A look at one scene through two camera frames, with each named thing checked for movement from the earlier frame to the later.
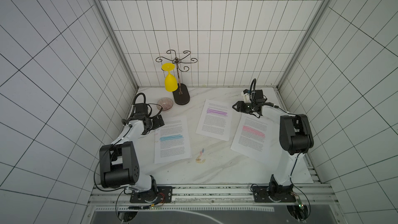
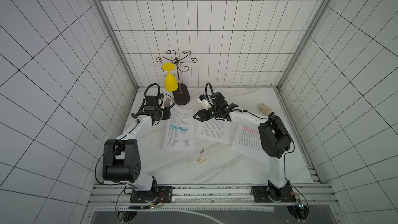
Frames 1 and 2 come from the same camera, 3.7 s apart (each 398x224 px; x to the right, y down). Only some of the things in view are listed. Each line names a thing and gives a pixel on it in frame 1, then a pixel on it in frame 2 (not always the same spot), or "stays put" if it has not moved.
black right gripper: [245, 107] -> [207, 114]
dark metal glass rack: [182, 96] stays put
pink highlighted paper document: [256, 137] stays put
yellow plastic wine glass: [170, 82] stays put
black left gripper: [157, 124] -> [167, 116]
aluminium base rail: [215, 195] stays put
